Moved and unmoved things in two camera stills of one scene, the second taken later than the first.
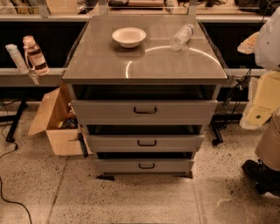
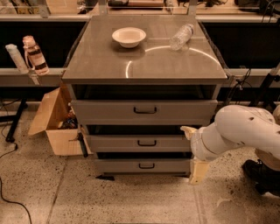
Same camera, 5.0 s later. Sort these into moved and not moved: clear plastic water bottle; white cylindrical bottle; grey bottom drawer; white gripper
Moved: white gripper
Not moved: grey bottom drawer; white cylindrical bottle; clear plastic water bottle
